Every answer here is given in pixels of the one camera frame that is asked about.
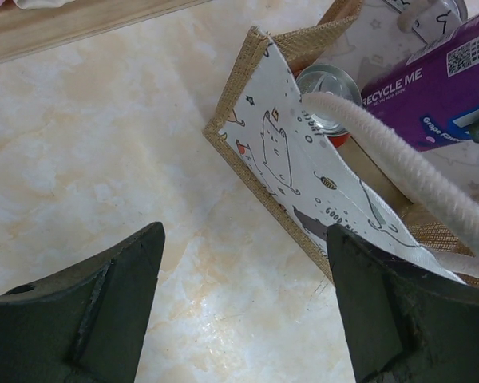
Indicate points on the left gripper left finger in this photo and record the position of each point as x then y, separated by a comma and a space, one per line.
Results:
85, 323

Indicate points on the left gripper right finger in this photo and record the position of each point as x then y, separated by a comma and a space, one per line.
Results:
402, 323

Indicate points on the purple soda can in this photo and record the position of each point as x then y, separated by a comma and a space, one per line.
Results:
431, 99
458, 7

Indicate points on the brown burlap canvas bag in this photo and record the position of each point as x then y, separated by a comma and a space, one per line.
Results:
420, 206

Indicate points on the red cola can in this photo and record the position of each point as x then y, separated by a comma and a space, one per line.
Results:
326, 90

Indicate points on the cream folded cloth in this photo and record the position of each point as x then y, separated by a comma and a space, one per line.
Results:
40, 4

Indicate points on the wooden clothes rack frame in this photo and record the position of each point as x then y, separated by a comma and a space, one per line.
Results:
23, 32

